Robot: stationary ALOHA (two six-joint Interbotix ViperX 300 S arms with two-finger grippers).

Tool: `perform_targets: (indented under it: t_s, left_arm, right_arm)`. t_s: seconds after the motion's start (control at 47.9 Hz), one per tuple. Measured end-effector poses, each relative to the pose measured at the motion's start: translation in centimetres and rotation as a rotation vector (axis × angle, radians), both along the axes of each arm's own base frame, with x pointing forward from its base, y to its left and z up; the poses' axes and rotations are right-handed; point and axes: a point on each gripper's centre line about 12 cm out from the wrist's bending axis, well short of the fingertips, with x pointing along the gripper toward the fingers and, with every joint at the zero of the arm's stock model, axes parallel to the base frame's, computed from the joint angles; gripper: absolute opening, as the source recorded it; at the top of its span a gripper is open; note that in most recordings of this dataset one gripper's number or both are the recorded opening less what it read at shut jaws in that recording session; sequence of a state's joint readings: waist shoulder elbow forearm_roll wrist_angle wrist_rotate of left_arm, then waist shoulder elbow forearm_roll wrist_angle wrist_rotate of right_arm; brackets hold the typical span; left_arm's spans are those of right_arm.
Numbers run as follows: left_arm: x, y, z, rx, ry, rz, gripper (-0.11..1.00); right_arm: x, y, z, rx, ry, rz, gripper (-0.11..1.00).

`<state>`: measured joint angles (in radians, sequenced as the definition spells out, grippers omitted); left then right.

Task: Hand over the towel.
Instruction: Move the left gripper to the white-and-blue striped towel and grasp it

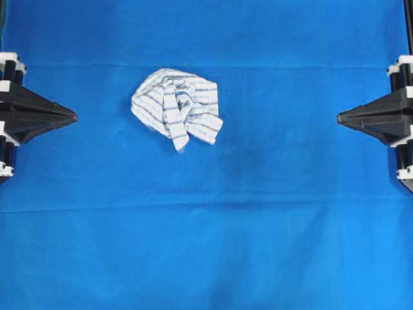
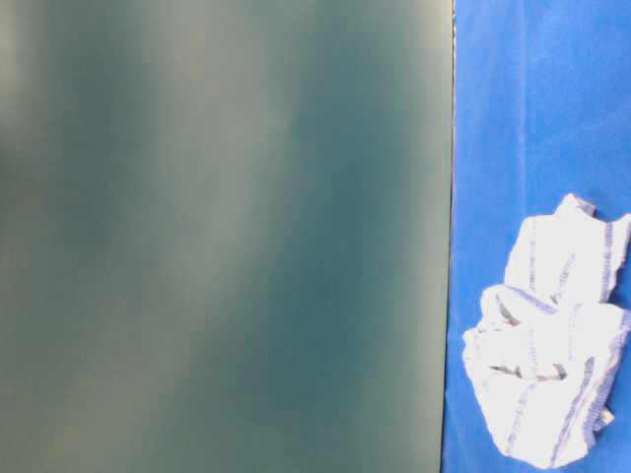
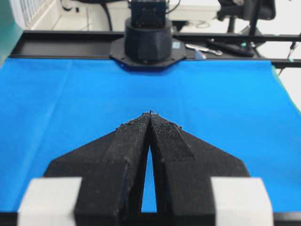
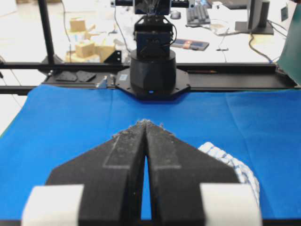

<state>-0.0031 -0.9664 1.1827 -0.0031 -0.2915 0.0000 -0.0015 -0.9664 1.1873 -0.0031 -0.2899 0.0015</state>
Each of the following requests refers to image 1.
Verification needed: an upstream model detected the blue table cloth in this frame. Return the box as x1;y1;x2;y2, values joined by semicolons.
1;1;412;309

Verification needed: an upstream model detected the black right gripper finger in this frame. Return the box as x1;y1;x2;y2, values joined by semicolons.
337;117;412;146
337;86;412;121

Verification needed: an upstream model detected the white blue-striped towel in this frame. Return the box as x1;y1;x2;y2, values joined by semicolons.
131;68;223;152

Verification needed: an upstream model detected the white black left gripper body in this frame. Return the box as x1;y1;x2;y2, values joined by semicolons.
1;52;26;184

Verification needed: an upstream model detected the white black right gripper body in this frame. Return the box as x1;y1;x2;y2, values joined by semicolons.
388;54;413;194

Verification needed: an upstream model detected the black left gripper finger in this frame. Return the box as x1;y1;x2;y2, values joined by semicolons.
1;112;77;144
1;80;77;119

